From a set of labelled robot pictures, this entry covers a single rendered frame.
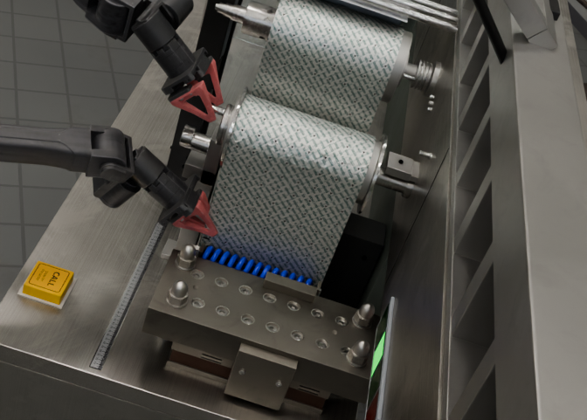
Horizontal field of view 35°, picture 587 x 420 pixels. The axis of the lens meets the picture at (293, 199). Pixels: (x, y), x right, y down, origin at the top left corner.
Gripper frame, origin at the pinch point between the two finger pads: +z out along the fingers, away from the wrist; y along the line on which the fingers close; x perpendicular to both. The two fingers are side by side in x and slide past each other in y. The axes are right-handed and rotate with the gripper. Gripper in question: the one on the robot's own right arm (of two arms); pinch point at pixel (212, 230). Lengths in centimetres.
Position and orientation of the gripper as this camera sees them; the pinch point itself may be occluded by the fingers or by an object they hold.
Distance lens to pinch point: 170.0
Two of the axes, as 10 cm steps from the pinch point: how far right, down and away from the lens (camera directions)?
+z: 6.8, 6.6, 3.2
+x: 7.2, -5.0, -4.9
